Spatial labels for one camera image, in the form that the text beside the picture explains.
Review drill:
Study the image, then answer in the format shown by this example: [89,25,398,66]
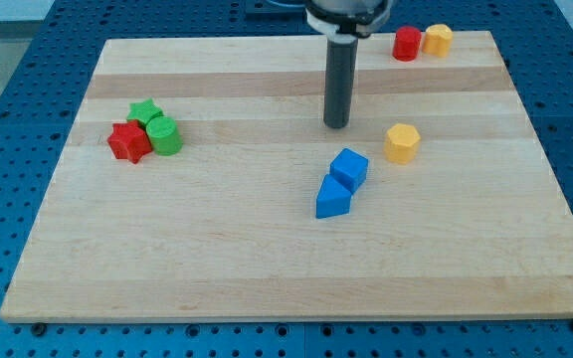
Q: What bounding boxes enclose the yellow hexagon block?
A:
[383,123,421,164]

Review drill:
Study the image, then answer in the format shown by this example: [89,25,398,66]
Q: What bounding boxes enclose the red cylinder block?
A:
[392,26,422,62]

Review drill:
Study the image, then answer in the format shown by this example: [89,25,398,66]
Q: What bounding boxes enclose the blue triangle block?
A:
[315,174,352,219]

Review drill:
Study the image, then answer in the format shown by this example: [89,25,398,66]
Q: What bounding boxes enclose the red star block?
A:
[107,120,153,164]

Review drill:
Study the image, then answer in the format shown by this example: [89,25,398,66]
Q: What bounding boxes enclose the light wooden board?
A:
[0,31,573,323]

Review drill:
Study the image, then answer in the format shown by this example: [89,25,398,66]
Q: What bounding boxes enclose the yellow heart block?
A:
[422,24,454,58]

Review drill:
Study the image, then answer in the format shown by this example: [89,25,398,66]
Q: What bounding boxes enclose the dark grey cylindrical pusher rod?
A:
[323,40,358,129]

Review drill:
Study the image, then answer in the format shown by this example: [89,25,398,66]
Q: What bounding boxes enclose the green star block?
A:
[125,98,163,128]

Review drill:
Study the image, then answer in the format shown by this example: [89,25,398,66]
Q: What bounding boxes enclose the blue cube block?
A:
[329,148,369,194]

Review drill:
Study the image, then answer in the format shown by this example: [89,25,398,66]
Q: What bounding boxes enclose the green cylinder block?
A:
[146,116,183,156]

